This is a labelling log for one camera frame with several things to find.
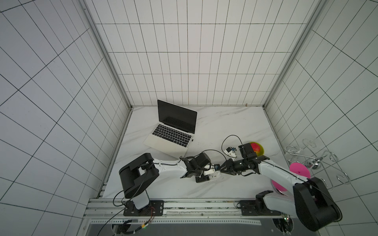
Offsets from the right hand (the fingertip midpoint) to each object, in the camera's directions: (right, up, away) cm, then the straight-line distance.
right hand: (216, 171), depth 80 cm
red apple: (+27, +11, +9) cm, 30 cm away
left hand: (-8, -4, +5) cm, 10 cm away
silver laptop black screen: (-24, +23, +27) cm, 43 cm away
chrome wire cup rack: (+37, +11, -21) cm, 44 cm away
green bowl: (+30, +9, +9) cm, 33 cm away
